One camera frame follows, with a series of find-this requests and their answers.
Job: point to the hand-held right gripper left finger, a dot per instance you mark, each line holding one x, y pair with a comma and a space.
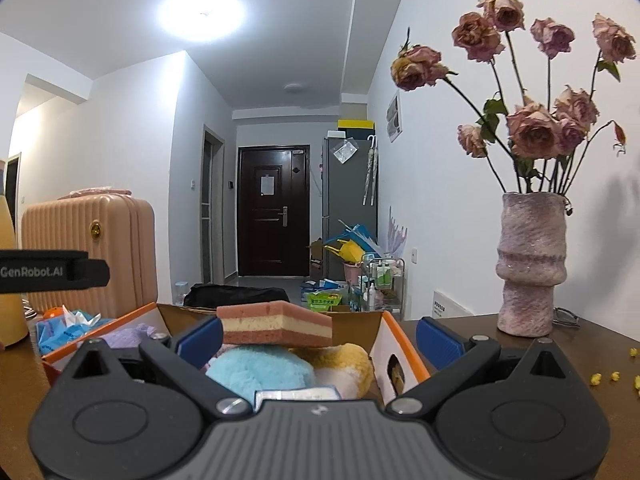
201, 337

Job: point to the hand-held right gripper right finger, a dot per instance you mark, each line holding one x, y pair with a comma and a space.
439, 341

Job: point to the orange cardboard box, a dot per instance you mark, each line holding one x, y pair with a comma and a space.
395, 340

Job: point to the blue fluffy puff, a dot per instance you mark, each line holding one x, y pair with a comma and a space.
265, 367

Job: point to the lilac knitted pouch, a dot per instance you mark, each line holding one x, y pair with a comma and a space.
130, 337

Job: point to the pink layered sponge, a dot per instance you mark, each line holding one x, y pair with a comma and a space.
275, 322

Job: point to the yellow and white fluffy puff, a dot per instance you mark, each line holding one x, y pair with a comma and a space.
345, 365

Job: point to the white flat board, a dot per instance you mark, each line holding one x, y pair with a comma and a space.
450, 304

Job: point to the orange fruit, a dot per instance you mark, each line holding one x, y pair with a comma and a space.
52, 313

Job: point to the clear plastic bottle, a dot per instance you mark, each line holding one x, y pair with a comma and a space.
181, 294

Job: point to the black floor mat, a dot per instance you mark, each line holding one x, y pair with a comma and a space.
235, 295

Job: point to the blue tissue pack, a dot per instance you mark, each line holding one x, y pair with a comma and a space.
60, 335

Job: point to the pink ribbed suitcase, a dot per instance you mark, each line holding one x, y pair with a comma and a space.
115, 260

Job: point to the pink bucket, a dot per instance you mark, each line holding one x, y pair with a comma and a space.
352, 274

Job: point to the pink textured vase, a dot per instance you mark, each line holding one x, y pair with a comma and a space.
530, 270

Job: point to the dark brown entrance door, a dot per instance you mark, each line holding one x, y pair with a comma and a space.
272, 240

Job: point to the green printed bag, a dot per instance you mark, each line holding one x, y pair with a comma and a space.
324, 301

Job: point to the grey interior door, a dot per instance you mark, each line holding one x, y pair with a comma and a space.
212, 210

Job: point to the thin-framed eyeglasses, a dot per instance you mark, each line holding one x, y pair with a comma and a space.
567, 317

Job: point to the open brown cardboard box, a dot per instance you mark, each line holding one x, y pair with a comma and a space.
316, 259

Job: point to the scattered yellow crumbs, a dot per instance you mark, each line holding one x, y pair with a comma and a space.
595, 377

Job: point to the white paper notice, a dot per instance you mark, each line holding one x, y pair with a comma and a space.
267, 185

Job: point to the grey refrigerator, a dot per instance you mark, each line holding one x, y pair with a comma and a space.
345, 200

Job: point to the white folded umbrella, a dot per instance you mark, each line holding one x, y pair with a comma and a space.
371, 170

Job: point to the clear plastic packet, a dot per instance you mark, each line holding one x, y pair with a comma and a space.
345, 151

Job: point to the yellow box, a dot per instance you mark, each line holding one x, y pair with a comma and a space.
356, 127

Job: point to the bunch of dried pink roses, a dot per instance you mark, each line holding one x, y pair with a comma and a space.
532, 127

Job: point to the round ceiling lamp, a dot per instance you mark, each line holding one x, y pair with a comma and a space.
294, 87

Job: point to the bright ceiling light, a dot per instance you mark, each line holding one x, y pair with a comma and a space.
200, 12

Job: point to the purple wall decoration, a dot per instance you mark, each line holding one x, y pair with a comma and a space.
397, 232

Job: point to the wall poster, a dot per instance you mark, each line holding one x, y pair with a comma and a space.
394, 116

